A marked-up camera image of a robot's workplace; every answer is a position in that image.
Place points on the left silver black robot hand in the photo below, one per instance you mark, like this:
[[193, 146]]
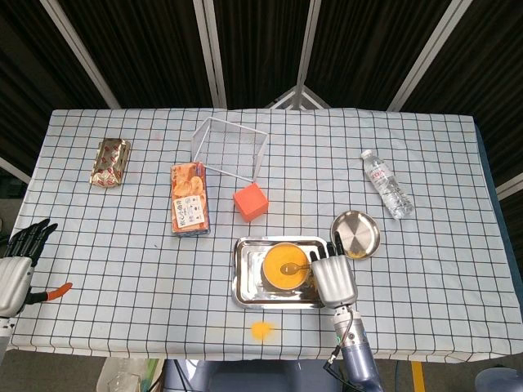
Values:
[[12, 281]]

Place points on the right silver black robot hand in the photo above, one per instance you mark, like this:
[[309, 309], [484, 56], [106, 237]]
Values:
[[335, 281]]

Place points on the metal spoon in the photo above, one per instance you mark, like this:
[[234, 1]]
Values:
[[289, 268]]

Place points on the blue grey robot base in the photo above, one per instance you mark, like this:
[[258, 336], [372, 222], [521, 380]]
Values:
[[253, 377]]

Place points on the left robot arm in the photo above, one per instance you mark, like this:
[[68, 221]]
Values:
[[4, 335]]

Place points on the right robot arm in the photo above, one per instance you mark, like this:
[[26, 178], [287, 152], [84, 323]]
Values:
[[355, 359]]

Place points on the beige bowl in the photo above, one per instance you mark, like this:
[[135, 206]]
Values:
[[269, 282]]

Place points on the rectangular steel tray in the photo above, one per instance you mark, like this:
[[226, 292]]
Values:
[[245, 286]]

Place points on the white grid-pattern tablecloth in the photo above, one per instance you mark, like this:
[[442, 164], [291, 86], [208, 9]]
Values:
[[122, 265]]

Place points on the round steel plate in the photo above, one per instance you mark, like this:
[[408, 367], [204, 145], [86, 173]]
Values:
[[359, 230]]

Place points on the yellow powder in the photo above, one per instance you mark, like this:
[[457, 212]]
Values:
[[278, 255]]

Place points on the clear plastic water bottle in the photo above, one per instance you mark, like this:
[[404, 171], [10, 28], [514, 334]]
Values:
[[386, 185]]

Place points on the orange cube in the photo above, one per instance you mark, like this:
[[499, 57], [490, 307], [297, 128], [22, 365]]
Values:
[[250, 202]]

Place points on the clear plastic container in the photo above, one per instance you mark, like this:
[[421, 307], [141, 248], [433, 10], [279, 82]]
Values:
[[122, 375]]

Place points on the gold foil snack bag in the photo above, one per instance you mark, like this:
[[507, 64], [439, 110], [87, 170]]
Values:
[[110, 163]]

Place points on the orange blue cookie box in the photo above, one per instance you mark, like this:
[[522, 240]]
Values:
[[190, 200]]

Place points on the dark folding screen white frames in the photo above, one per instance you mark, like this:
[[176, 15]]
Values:
[[143, 49]]

